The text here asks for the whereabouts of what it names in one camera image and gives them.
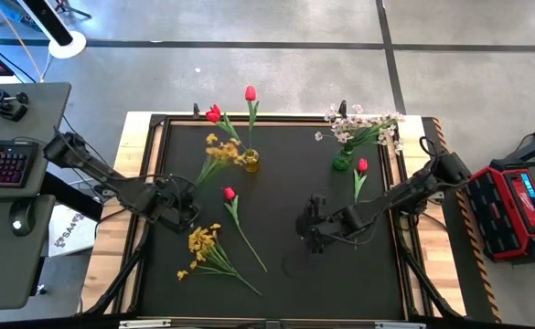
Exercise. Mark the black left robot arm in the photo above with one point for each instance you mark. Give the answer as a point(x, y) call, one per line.
point(111, 183)

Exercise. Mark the black yellow hazard tape strip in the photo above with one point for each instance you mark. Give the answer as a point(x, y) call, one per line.
point(491, 297)

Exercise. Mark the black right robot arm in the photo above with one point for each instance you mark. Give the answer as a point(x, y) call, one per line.
point(404, 194)

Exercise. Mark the black computer mouse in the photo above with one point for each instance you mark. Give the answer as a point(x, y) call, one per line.
point(22, 217)

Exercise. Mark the white artificial flower bunch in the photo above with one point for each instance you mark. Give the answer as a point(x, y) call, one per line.
point(347, 125)

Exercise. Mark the black table clamp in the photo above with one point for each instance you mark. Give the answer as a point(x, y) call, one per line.
point(342, 109)
point(196, 110)

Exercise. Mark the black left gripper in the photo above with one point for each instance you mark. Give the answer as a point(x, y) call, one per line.
point(178, 205)

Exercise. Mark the green glass vase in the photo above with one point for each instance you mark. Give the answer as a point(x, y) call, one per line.
point(342, 161)

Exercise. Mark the grey desk top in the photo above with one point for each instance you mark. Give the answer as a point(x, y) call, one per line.
point(43, 119)
point(2, 274)

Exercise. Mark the black camera mount gadget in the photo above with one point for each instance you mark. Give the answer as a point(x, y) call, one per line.
point(11, 109)

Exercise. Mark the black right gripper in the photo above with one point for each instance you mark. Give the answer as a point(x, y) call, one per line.
point(317, 226)

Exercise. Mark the black backlit keyboard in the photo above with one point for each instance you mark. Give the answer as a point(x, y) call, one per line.
point(2, 164)

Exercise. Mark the black pole white round base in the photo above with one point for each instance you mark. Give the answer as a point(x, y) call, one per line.
point(68, 45)

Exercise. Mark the open-petalled red artificial tulip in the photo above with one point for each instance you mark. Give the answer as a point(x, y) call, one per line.
point(213, 114)

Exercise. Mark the silver metal bracket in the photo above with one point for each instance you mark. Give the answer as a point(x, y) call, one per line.
point(143, 323)
point(399, 325)

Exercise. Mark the yellow artificial flower bunch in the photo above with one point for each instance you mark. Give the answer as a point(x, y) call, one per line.
point(200, 242)
point(221, 153)

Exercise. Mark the red black tool box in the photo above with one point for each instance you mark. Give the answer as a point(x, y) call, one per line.
point(514, 215)

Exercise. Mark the white printed label sheet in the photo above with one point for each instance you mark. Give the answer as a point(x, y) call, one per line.
point(72, 233)

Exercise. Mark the yellow glass vase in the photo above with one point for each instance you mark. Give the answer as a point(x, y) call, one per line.
point(251, 162)

